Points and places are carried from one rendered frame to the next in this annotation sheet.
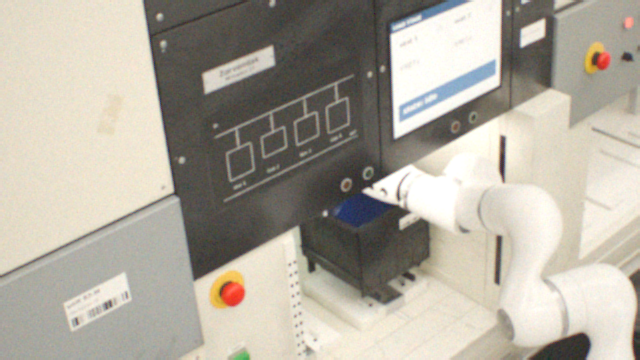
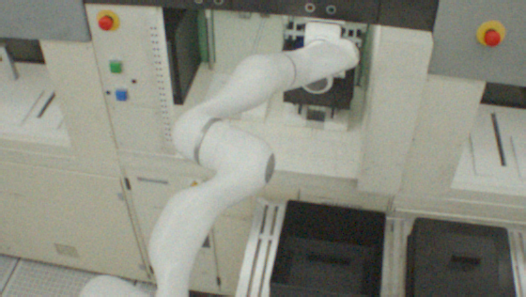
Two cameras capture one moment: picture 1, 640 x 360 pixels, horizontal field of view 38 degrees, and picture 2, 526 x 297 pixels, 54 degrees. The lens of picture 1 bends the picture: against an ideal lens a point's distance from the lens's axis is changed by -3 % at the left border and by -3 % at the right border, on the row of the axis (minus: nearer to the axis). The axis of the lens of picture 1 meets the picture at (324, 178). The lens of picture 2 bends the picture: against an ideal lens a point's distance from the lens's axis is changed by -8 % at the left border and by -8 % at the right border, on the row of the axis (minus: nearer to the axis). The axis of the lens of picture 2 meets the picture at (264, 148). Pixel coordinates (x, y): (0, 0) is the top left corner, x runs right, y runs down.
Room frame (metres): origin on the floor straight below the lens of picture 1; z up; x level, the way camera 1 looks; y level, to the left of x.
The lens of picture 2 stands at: (0.67, -1.02, 2.08)
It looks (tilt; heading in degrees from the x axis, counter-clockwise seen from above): 44 degrees down; 48
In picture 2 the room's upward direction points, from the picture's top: straight up
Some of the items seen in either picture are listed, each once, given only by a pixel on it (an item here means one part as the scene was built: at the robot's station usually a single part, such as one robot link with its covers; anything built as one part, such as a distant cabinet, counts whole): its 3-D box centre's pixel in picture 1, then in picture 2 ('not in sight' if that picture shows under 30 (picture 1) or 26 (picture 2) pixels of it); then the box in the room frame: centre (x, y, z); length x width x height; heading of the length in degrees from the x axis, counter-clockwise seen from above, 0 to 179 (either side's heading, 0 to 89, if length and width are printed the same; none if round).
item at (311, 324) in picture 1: (275, 338); (238, 95); (1.58, 0.13, 0.89); 0.22 x 0.21 x 0.04; 39
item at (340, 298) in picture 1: (364, 284); (317, 103); (1.75, -0.08, 0.89); 0.22 x 0.21 x 0.04; 39
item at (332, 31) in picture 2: (394, 180); (321, 38); (1.67, -0.15, 1.22); 0.11 x 0.10 x 0.07; 39
